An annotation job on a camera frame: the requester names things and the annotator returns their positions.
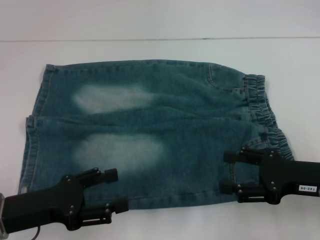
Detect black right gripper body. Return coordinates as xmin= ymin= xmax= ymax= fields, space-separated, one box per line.
xmin=258 ymin=150 xmax=320 ymax=205

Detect blue faded denim shorts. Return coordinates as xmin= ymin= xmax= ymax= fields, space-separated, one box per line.
xmin=21 ymin=59 xmax=296 ymax=210

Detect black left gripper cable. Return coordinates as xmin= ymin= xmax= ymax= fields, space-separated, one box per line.
xmin=31 ymin=225 xmax=42 ymax=240

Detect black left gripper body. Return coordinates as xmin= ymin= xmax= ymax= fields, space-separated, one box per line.
xmin=4 ymin=174 xmax=86 ymax=231

